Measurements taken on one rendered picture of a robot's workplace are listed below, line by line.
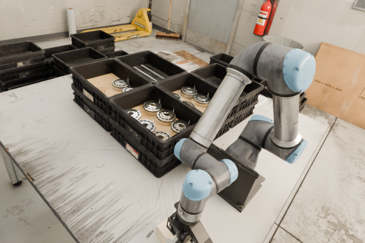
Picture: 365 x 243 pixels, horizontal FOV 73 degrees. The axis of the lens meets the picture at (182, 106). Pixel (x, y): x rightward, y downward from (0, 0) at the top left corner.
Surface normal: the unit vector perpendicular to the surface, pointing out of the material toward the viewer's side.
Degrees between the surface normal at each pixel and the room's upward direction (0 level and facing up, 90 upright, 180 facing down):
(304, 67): 76
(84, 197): 0
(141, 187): 0
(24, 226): 0
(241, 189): 90
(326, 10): 90
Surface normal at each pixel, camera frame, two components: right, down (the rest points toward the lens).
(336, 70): -0.58, 0.19
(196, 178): 0.14, -0.83
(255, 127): -0.51, -0.40
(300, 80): 0.61, 0.30
